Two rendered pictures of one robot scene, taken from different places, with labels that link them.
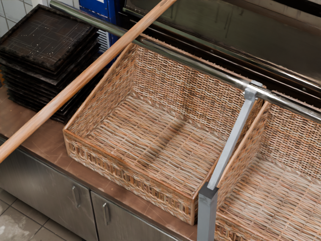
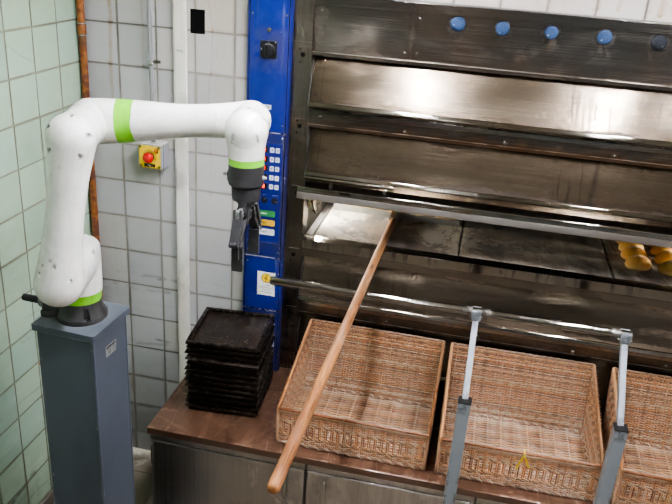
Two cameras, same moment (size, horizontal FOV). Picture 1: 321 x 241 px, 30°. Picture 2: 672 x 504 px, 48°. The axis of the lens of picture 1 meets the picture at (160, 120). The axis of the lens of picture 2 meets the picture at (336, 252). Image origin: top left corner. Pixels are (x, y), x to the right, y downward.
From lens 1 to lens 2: 1.32 m
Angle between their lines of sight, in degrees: 32
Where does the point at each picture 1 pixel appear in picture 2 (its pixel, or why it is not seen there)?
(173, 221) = (405, 471)
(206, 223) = (461, 438)
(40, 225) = not seen: outside the picture
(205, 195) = (465, 403)
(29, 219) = not seen: outside the picture
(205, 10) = (381, 283)
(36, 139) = (234, 434)
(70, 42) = (257, 331)
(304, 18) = (475, 269)
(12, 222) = not seen: outside the picture
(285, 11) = (459, 267)
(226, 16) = (402, 284)
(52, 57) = (249, 343)
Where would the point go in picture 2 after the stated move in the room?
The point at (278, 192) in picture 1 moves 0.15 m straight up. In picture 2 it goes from (479, 432) to (485, 399)
